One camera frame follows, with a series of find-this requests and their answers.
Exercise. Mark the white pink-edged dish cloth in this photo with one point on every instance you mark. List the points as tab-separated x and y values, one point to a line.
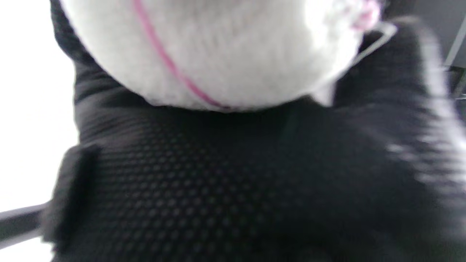
236	54

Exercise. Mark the person's left hand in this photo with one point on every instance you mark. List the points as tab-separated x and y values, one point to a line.
218	182

